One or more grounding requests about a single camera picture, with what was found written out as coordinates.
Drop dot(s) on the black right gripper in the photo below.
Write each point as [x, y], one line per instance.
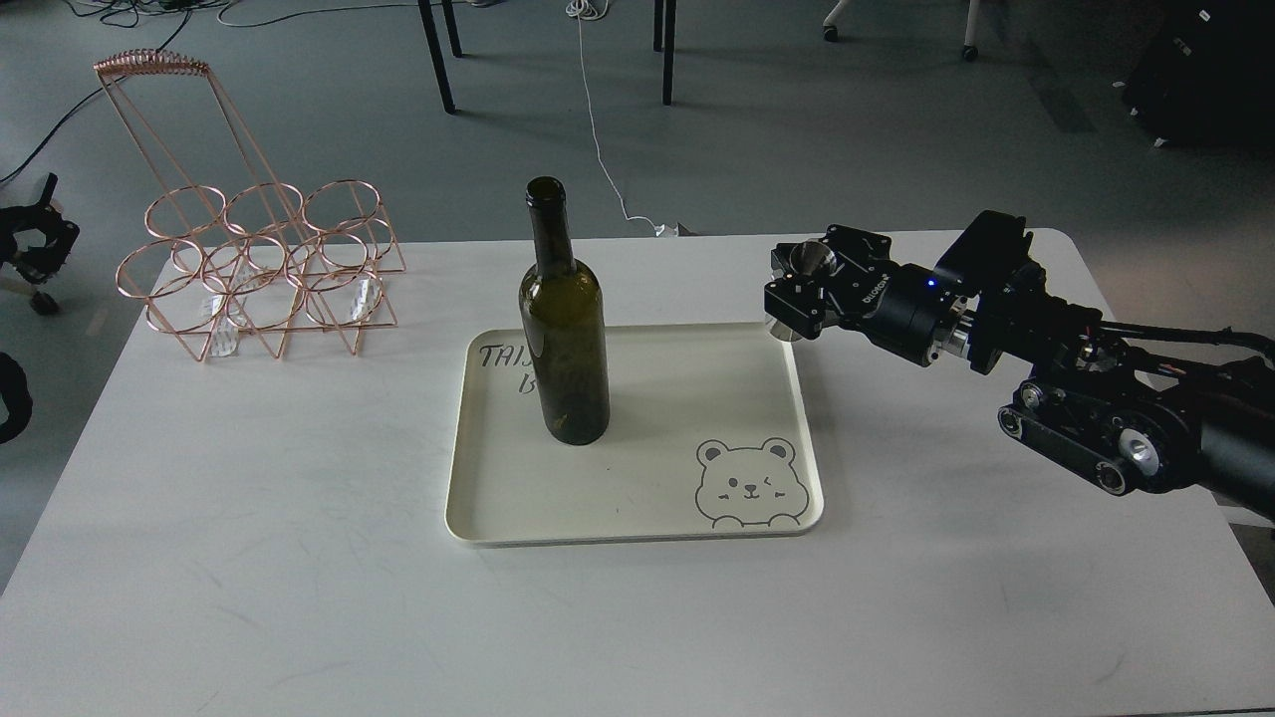
[882, 299]

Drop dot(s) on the dark green wine bottle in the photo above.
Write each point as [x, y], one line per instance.
[561, 303]

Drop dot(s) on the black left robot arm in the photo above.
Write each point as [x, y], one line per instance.
[36, 265]

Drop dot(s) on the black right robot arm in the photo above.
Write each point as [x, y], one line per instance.
[1127, 407]

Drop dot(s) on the cream bear serving tray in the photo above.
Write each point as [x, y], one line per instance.
[708, 439]

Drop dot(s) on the white chair base casters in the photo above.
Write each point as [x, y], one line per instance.
[904, 18]

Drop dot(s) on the black table leg right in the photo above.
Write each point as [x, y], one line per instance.
[664, 14]

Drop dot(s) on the black table leg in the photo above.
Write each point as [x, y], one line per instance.
[664, 14]
[439, 25]

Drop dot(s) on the black table leg left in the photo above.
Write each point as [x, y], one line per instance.
[439, 25]

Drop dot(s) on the black equipment case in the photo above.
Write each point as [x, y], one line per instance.
[1207, 76]

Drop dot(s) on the rose gold wire bottle rack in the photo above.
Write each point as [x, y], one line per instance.
[267, 261]

